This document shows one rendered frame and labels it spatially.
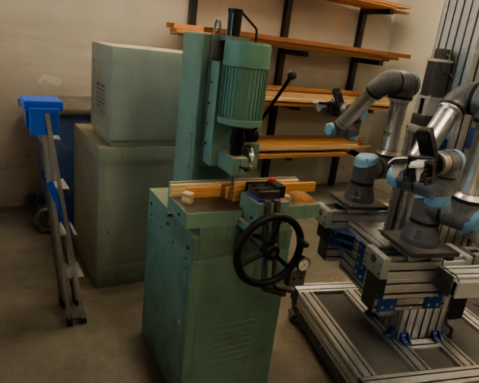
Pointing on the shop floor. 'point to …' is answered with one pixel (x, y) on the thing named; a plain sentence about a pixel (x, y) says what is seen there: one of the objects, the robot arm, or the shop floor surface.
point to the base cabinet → (206, 314)
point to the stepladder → (55, 196)
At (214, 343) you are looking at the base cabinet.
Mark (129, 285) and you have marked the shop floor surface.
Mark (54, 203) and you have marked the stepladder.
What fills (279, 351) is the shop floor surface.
